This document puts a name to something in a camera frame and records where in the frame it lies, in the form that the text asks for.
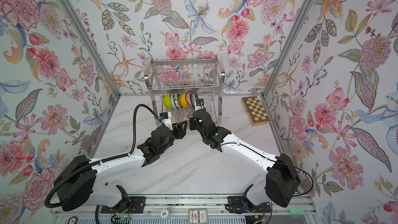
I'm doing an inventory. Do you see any stainless steel dish rack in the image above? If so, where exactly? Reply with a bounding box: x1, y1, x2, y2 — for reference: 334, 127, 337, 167
144, 55, 226, 123

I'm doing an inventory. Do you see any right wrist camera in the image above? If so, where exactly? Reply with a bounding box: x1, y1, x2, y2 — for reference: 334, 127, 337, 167
195, 99, 205, 111

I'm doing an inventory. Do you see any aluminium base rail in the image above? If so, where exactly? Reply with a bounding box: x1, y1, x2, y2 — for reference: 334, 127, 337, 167
51, 194, 320, 224

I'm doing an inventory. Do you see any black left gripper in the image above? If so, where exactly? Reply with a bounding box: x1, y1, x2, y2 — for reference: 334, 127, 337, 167
158, 122, 189, 155

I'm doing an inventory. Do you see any wooden chessboard box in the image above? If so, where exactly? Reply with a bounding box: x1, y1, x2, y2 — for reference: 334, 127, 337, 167
241, 96, 271, 126

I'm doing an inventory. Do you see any lime green plastic bowl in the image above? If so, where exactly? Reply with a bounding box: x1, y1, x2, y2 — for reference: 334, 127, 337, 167
163, 94, 173, 110

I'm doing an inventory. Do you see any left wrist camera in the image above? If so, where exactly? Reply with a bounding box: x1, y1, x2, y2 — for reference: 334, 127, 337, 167
159, 112, 173, 131

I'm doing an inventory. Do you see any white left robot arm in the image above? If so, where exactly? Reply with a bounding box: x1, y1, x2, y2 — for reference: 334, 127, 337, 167
44, 113, 188, 213

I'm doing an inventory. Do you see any yellow plastic bowl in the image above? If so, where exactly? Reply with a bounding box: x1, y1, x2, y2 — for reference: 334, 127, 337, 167
178, 94, 188, 108

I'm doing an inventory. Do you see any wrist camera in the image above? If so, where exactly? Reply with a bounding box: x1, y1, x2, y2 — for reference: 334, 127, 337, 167
195, 99, 205, 111
159, 112, 173, 131

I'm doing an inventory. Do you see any pink ribbed glass bowl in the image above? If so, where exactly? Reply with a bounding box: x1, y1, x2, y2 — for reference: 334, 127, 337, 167
175, 107, 194, 124

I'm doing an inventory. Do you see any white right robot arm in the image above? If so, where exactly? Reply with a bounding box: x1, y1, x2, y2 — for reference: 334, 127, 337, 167
190, 109, 301, 208

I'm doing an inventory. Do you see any pale teal ceramic bowl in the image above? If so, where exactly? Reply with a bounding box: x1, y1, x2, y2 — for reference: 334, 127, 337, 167
170, 94, 177, 110

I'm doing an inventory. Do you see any dark blue floral bowl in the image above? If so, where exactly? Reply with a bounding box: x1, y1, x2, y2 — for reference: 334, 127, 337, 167
190, 92, 197, 109

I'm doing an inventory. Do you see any green leaf pattern bowl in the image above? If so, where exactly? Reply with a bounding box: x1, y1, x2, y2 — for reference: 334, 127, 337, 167
173, 93, 181, 110

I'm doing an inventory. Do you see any black white patterned bowl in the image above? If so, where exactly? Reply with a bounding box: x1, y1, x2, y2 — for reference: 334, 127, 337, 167
185, 92, 192, 108

